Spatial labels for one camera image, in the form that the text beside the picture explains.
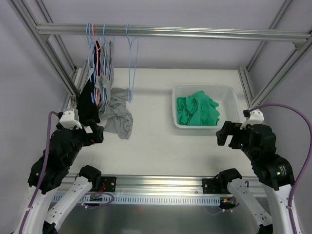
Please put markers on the front aluminium rail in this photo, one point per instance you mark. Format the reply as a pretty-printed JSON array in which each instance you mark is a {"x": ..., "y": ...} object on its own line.
[{"x": 162, "y": 185}]

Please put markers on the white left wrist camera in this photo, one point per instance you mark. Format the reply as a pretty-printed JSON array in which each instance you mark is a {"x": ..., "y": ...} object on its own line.
[{"x": 70, "y": 119}]

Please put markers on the light blue wire hanger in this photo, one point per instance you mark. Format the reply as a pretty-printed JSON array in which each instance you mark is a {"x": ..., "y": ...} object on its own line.
[{"x": 133, "y": 44}]

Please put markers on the black left base bracket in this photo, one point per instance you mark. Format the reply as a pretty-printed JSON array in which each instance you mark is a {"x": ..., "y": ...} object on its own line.
[{"x": 108, "y": 184}]

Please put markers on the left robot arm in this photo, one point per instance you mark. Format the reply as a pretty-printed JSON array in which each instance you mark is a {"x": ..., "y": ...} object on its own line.
[{"x": 47, "y": 175}]

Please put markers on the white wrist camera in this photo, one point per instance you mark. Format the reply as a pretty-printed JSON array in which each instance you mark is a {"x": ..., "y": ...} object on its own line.
[
  {"x": 70, "y": 119},
  {"x": 252, "y": 117}
]

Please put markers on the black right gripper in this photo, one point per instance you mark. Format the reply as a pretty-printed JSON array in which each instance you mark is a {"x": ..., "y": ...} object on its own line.
[{"x": 234, "y": 136}]

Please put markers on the green tank top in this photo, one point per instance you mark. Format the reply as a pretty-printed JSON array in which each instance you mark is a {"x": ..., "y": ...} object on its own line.
[{"x": 197, "y": 109}]

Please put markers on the aluminium hanging rail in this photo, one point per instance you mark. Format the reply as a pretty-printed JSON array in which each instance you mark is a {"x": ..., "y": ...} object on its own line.
[{"x": 172, "y": 32}]

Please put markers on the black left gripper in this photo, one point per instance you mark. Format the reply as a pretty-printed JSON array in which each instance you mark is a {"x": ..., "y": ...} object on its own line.
[{"x": 87, "y": 136}]

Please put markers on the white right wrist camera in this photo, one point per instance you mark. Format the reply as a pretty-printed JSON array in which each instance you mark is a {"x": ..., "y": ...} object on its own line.
[{"x": 252, "y": 117}]

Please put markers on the white perforated plastic basket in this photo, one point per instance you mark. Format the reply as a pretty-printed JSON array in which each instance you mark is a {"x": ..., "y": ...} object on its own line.
[{"x": 225, "y": 96}]

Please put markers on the black right base bracket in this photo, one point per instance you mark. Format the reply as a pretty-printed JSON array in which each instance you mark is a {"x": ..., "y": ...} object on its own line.
[{"x": 210, "y": 186}]

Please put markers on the black base bracket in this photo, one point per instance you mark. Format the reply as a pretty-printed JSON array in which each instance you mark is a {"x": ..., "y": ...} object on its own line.
[
  {"x": 210, "y": 186},
  {"x": 108, "y": 184}
]

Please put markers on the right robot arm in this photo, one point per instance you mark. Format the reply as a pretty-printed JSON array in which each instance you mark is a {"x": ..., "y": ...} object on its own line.
[{"x": 274, "y": 172}]

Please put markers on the black tank top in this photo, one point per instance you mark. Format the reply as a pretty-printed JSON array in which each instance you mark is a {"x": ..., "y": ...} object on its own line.
[{"x": 85, "y": 106}]

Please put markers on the white slotted cable duct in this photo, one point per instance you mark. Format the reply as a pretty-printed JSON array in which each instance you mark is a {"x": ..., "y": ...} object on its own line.
[{"x": 151, "y": 200}]

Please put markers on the grey tank top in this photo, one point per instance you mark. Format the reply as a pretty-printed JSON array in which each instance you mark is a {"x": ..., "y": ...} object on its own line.
[{"x": 118, "y": 120}]

